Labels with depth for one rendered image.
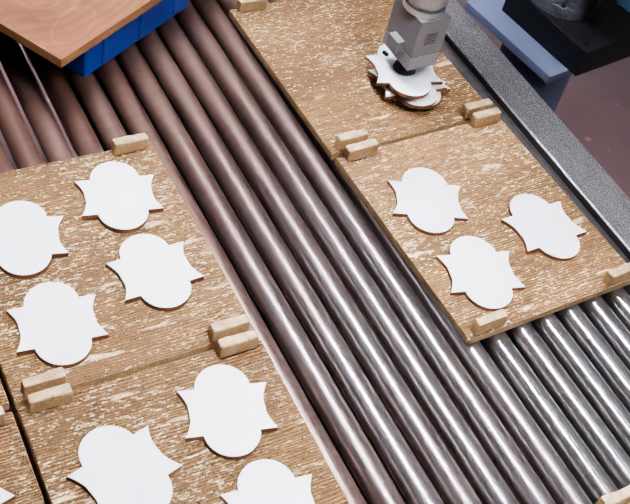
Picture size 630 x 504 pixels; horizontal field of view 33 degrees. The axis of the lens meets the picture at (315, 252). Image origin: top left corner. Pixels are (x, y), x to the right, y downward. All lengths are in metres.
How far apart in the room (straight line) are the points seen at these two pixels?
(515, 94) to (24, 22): 0.92
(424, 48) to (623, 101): 1.99
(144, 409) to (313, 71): 0.79
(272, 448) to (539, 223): 0.64
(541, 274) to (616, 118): 2.02
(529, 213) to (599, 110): 1.93
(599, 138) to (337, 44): 1.71
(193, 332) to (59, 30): 0.58
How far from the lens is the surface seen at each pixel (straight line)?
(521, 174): 1.91
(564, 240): 1.81
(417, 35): 1.86
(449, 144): 1.91
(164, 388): 1.47
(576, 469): 1.59
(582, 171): 2.00
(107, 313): 1.54
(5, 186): 1.70
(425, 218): 1.75
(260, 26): 2.05
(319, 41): 2.05
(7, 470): 1.41
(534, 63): 2.28
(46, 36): 1.80
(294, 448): 1.44
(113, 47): 1.94
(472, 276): 1.69
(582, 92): 3.78
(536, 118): 2.07
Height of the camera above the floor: 2.16
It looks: 48 degrees down
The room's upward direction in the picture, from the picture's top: 15 degrees clockwise
